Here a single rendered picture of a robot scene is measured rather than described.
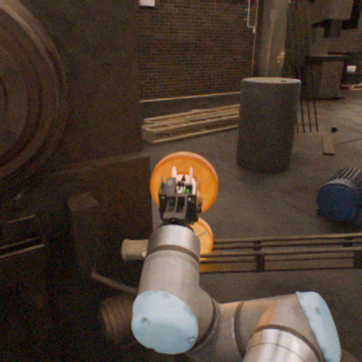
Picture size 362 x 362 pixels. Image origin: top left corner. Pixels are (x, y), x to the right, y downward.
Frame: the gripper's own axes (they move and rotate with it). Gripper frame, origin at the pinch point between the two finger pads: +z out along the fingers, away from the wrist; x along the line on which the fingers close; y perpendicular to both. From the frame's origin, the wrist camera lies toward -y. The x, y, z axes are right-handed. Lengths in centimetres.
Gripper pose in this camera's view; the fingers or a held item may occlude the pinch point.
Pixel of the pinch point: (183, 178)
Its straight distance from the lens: 72.1
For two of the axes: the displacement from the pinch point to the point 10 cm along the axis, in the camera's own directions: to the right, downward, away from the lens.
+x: -10.0, -0.3, 0.7
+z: 0.8, -6.2, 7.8
